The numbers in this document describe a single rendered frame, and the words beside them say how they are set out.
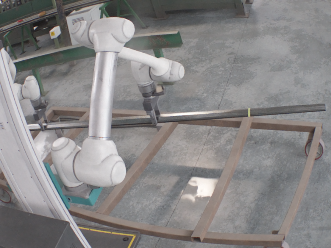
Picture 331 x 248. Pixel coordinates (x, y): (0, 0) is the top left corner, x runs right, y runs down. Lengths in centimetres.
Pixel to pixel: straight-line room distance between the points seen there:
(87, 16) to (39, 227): 441
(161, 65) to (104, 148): 62
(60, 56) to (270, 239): 354
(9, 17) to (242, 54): 445
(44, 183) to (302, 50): 365
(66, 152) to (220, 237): 99
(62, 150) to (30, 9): 560
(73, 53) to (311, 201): 321
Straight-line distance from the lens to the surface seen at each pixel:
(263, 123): 348
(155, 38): 473
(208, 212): 277
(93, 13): 639
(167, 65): 259
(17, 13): 788
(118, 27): 214
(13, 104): 207
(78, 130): 395
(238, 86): 458
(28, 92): 310
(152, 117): 283
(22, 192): 249
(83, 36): 226
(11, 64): 279
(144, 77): 270
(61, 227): 224
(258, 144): 379
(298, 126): 340
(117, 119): 296
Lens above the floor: 224
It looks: 31 degrees down
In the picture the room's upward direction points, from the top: 17 degrees counter-clockwise
